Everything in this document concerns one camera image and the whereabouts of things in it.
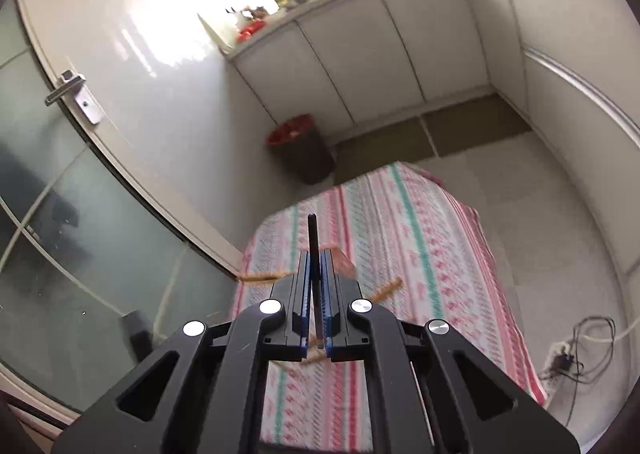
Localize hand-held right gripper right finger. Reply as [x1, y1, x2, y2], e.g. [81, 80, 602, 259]
[322, 249, 581, 454]

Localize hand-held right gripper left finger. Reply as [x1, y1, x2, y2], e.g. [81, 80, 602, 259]
[52, 249, 321, 454]

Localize pile of bamboo chopsticks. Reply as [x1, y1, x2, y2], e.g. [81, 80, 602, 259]
[237, 270, 296, 285]

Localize black chopstick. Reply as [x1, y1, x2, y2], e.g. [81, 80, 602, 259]
[307, 214, 324, 350]

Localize slim bamboo chopstick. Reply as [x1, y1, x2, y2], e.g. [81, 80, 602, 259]
[370, 278, 404, 305]

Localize patterned striped tablecloth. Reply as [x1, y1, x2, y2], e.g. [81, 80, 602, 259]
[231, 161, 548, 445]

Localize red-rimmed dark trash bin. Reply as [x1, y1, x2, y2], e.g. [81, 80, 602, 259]
[266, 114, 337, 185]

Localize dark floor mat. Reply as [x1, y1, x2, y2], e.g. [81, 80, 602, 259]
[330, 106, 531, 185]

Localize frosted glass sliding door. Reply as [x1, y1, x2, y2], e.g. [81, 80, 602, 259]
[0, 0, 246, 417]

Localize white lower kitchen cabinets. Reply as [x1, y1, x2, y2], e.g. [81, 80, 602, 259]
[225, 0, 640, 275]

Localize white power strip with cables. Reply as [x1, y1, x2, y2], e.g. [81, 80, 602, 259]
[542, 316, 640, 385]

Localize metal door handle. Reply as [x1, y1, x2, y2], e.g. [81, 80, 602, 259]
[44, 71, 104, 125]

